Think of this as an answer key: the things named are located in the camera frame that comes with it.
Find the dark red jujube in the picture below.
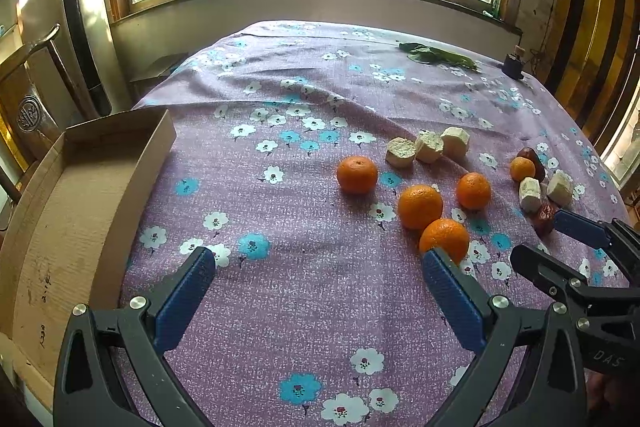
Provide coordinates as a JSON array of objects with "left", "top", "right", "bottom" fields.
[
  {"left": 529, "top": 202, "right": 558, "bottom": 239},
  {"left": 516, "top": 147, "right": 546, "bottom": 182}
]

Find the white yam piece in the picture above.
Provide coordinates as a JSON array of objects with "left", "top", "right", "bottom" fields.
[
  {"left": 414, "top": 130, "right": 444, "bottom": 165},
  {"left": 440, "top": 127, "right": 470, "bottom": 160},
  {"left": 547, "top": 170, "right": 574, "bottom": 207},
  {"left": 385, "top": 136, "right": 416, "bottom": 168},
  {"left": 518, "top": 176, "right": 542, "bottom": 213}
]

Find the orange tangerine large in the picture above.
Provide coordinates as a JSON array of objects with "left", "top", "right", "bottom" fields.
[{"left": 397, "top": 184, "right": 444, "bottom": 231}]

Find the small orange tangerine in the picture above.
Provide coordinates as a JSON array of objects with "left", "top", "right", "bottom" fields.
[{"left": 510, "top": 156, "right": 536, "bottom": 183}]

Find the cardboard box tray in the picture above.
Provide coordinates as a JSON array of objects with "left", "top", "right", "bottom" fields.
[{"left": 1, "top": 107, "right": 176, "bottom": 409}]

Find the small dark jar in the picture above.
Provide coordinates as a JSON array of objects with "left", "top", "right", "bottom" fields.
[{"left": 501, "top": 46, "right": 525, "bottom": 80}]

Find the purple floral tablecloth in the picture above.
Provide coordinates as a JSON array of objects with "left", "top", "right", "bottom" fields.
[{"left": 122, "top": 22, "right": 625, "bottom": 426}]

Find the green bottle on sill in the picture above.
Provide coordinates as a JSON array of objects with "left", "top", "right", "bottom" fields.
[{"left": 491, "top": 0, "right": 502, "bottom": 20}]

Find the green leafy vegetable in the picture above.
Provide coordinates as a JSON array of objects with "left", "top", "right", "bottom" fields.
[{"left": 398, "top": 42, "right": 478, "bottom": 72}]

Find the wooden chair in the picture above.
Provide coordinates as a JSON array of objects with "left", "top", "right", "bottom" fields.
[{"left": 0, "top": 24, "right": 101, "bottom": 208}]

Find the dark low side table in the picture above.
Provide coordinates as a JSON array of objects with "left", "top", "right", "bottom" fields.
[{"left": 129, "top": 53, "right": 188, "bottom": 100}]

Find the standing air conditioner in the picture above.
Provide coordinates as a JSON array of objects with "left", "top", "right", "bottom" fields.
[{"left": 58, "top": 0, "right": 132, "bottom": 119}]

